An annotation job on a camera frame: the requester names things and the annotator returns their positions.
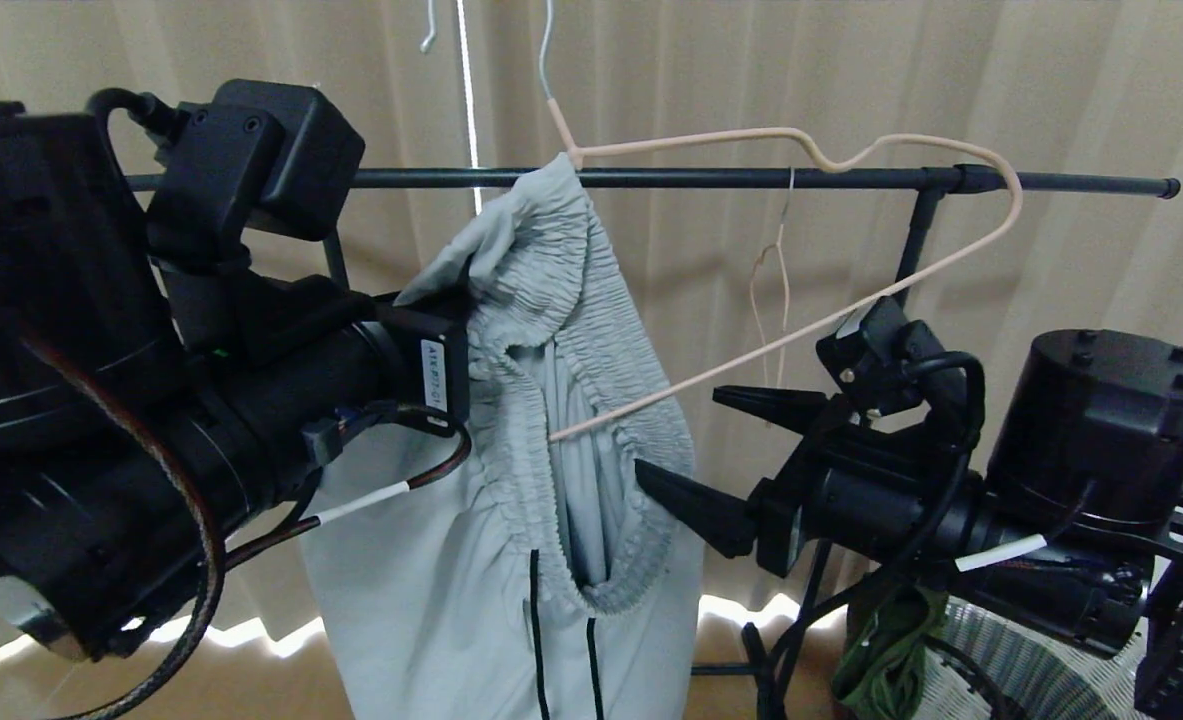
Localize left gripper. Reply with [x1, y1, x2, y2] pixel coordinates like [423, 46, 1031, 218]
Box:
[0, 272, 474, 663]

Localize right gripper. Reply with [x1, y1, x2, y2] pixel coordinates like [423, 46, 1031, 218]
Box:
[632, 383, 1154, 658]

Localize pale grey shorts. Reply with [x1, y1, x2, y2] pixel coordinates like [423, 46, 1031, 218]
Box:
[299, 150, 709, 720]

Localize pink clothes hanger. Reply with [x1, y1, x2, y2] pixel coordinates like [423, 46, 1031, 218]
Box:
[419, 0, 1026, 445]
[747, 166, 799, 393]

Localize black clothes rack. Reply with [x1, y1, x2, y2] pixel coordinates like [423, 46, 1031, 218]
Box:
[124, 163, 1183, 720]

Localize white laundry basket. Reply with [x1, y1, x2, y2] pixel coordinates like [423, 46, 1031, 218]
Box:
[914, 598, 1149, 720]

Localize green garment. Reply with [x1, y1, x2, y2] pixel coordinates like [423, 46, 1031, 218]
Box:
[829, 583, 954, 720]

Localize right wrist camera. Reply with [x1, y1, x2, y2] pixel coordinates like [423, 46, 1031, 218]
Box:
[814, 293, 989, 473]

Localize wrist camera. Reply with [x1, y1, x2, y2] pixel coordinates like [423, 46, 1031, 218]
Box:
[814, 293, 989, 473]
[144, 78, 369, 273]

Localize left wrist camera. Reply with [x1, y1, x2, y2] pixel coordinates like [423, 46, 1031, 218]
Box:
[144, 78, 369, 273]

